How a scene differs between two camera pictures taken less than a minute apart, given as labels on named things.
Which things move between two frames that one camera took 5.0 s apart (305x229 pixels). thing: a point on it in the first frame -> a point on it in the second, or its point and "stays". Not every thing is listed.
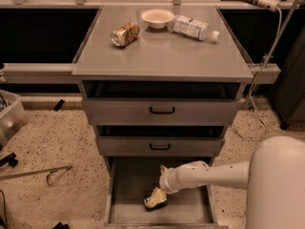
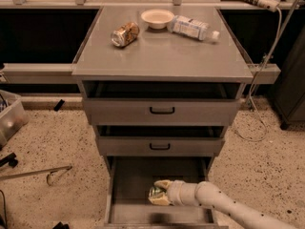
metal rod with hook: (49, 170) stays
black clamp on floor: (10, 159) stays
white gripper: (167, 180) -> (175, 192)
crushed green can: (157, 207) -> (156, 192)
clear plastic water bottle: (192, 28) stays
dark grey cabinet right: (289, 93) stays
